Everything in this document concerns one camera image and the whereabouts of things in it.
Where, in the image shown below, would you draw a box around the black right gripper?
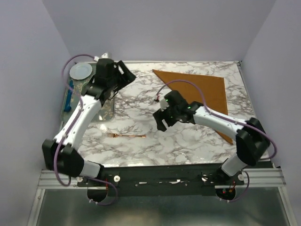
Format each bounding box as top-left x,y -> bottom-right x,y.
154,103 -> 182,130

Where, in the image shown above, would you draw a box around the orange-brown cloth napkin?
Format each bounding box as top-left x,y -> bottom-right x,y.
152,69 -> 234,145

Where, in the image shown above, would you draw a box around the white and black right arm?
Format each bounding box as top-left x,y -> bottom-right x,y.
153,100 -> 270,185

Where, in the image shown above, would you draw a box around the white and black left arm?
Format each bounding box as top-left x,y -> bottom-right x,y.
42,58 -> 136,186

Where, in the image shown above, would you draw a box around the floral teal serving tray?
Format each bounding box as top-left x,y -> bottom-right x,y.
61,62 -> 115,123

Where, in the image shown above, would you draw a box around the white round plate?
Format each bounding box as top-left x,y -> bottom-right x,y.
69,63 -> 93,80

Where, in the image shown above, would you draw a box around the copper fork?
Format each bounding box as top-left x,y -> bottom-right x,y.
107,133 -> 146,138

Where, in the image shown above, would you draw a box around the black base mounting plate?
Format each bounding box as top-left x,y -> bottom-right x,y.
76,162 -> 245,197

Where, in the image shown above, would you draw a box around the blue plastic utensil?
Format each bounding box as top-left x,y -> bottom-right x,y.
63,79 -> 74,113

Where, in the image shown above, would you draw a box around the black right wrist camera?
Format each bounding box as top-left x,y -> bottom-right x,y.
163,90 -> 188,110

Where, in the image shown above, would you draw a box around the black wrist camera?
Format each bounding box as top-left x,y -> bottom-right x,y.
163,90 -> 188,110
95,58 -> 115,78

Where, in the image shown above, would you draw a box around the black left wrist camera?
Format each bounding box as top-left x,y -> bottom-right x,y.
95,58 -> 115,78

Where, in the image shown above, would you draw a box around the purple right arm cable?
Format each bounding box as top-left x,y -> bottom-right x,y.
156,80 -> 277,161

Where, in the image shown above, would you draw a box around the aluminium frame rail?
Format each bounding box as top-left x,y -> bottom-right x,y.
37,169 -> 286,189

